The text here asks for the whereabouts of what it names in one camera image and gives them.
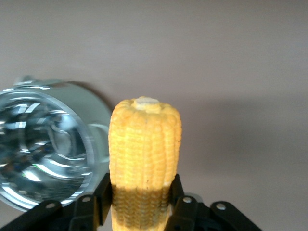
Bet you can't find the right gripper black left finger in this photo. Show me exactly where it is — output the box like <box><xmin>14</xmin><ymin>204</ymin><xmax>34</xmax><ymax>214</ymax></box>
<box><xmin>0</xmin><ymin>172</ymin><xmax>113</xmax><ymax>231</ymax></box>

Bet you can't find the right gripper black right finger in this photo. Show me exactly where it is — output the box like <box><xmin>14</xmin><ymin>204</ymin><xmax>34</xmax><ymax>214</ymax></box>
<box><xmin>166</xmin><ymin>173</ymin><xmax>263</xmax><ymax>231</ymax></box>

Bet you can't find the yellow corn cob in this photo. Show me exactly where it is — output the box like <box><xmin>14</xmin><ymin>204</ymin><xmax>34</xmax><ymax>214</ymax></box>
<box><xmin>108</xmin><ymin>96</ymin><xmax>182</xmax><ymax>231</ymax></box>

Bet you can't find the brown table cover sheet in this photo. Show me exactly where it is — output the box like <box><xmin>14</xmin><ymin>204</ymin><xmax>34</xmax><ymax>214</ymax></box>
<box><xmin>0</xmin><ymin>0</ymin><xmax>308</xmax><ymax>231</ymax></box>

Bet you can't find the steel cooking pot with handles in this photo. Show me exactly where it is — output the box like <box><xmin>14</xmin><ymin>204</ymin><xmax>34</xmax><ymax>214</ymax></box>
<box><xmin>0</xmin><ymin>76</ymin><xmax>115</xmax><ymax>213</ymax></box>

